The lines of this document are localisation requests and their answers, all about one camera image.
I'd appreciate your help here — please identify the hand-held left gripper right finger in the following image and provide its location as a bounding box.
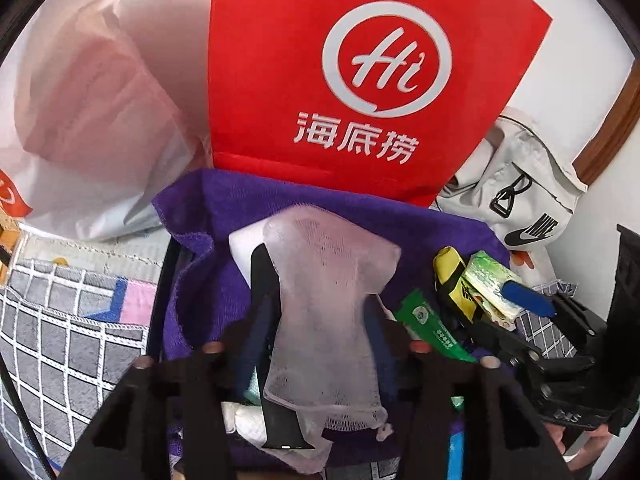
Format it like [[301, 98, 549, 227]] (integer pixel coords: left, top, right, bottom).
[[362, 295, 576, 480]]

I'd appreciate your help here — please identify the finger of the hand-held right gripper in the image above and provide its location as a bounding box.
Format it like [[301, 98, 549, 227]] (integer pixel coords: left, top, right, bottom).
[[470, 320, 546, 376], [500, 280, 601, 336]]

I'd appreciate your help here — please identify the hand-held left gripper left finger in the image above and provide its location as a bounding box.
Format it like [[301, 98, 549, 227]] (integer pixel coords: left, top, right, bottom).
[[60, 305, 273, 480]]

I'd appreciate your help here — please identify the green wet wipes packet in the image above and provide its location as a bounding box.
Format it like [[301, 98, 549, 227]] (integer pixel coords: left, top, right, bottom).
[[460, 251, 523, 331]]

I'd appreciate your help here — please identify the green sachet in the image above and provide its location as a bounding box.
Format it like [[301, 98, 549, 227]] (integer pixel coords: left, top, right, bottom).
[[392, 289, 478, 363]]

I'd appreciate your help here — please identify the black watch strap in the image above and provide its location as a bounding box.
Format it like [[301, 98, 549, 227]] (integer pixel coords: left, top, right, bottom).
[[249, 244, 317, 451]]

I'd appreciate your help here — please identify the translucent white gauze cloth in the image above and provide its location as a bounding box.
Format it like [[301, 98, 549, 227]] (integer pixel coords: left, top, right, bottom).
[[262, 210, 403, 431]]

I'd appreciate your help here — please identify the purple towel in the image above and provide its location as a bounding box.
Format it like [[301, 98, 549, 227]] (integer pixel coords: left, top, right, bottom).
[[145, 167, 511, 480]]

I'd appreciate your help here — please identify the person's right hand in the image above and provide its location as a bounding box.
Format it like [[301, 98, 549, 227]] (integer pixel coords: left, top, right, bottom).
[[542, 420, 621, 480]]

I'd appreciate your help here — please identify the grey waist bag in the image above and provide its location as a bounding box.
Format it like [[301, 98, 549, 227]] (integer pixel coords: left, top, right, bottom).
[[435, 107, 590, 261]]

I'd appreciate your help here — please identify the grey checkered star blanket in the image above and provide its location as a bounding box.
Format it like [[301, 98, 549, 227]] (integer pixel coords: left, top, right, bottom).
[[0, 257, 173, 480]]

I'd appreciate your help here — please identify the white plastic shopping bag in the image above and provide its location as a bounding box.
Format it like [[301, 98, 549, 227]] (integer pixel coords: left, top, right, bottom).
[[0, 0, 216, 243]]

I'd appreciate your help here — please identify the red paper bag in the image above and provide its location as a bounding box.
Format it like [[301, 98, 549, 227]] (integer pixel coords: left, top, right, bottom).
[[209, 0, 553, 208]]

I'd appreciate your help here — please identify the brown wooden door frame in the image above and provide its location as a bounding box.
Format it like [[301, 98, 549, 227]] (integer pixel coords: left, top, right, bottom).
[[572, 57, 640, 188]]

